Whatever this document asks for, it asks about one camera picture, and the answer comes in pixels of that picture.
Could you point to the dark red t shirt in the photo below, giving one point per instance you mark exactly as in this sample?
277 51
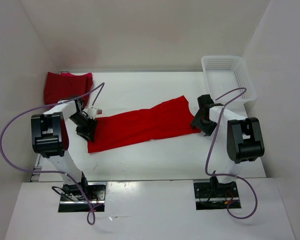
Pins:
65 85

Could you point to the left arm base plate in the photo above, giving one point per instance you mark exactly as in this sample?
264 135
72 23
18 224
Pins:
74 202

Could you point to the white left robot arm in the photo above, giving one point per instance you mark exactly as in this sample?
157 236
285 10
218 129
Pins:
50 139

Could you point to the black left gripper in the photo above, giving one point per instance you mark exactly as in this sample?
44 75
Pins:
89 132

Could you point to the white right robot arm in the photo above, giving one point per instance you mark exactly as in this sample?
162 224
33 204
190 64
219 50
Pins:
244 140

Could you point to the bright red t shirt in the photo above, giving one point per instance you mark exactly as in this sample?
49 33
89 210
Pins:
168 119

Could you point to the pink red t shirt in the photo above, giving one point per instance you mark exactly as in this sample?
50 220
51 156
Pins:
75 74

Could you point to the white plastic laundry basket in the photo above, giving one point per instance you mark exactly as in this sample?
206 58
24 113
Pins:
224 73

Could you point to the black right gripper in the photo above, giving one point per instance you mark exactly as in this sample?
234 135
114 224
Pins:
207 129

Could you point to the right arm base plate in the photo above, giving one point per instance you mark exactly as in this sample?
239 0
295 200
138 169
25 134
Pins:
212 195

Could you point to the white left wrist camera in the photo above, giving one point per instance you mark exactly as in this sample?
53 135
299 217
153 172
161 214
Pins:
92 112

